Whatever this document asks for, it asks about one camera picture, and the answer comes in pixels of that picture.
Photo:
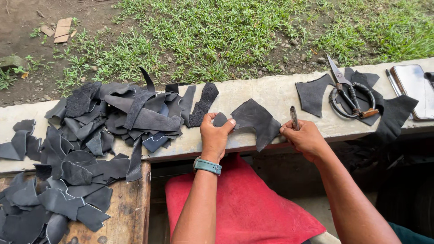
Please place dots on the person's left hand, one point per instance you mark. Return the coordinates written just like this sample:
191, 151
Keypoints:
212, 139

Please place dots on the person's right hand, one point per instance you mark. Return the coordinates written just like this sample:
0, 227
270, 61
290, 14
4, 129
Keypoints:
307, 140

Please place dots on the small rounded leather pattern piece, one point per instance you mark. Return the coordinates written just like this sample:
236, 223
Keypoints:
220, 120

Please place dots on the silver marking pen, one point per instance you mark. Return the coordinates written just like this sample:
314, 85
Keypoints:
293, 115

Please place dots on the large black leather piece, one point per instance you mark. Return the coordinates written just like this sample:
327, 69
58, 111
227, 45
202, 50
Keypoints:
257, 122

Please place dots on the teal wristwatch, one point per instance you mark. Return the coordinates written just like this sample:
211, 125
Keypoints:
206, 165

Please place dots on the curved black leather cutout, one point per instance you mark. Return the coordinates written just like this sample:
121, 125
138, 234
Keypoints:
312, 95

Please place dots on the large metal scissors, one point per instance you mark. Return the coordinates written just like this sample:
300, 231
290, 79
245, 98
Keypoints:
344, 88

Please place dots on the red cloth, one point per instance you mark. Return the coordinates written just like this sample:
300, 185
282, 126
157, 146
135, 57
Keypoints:
244, 206

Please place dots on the wide black leather sheet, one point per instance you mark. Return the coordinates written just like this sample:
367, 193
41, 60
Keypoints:
395, 111

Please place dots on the thin silver pen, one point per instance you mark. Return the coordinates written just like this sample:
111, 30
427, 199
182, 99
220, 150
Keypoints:
392, 83

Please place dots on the smartphone with clear case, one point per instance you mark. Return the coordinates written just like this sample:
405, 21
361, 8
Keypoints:
415, 89

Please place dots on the pile of black leather scraps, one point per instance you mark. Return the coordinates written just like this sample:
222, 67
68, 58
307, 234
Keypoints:
84, 142

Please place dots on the teal trousers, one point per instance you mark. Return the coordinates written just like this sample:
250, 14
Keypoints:
413, 235

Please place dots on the long brown cardboard piece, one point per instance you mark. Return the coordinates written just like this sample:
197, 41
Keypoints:
63, 30

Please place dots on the small brown cardboard piece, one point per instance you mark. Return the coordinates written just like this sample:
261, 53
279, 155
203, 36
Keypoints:
47, 31

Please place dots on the grey mossy stone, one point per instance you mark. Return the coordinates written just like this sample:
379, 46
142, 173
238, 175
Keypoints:
12, 62

